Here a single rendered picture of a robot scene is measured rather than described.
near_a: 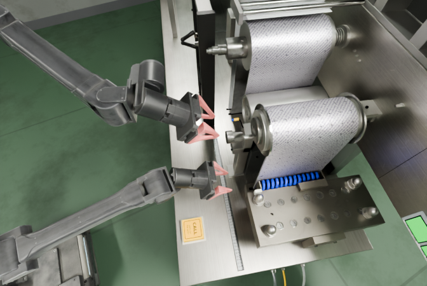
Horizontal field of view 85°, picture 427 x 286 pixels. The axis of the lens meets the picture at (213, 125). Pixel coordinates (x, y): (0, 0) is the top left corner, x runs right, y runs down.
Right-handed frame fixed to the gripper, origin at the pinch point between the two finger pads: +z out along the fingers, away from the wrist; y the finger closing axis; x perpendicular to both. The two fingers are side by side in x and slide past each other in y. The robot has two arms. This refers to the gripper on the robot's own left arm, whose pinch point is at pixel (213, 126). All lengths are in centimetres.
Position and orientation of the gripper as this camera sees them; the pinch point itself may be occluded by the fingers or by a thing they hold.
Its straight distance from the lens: 57.8
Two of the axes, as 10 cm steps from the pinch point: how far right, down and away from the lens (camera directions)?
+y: 1.7, 8.1, -5.6
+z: 7.6, 2.6, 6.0
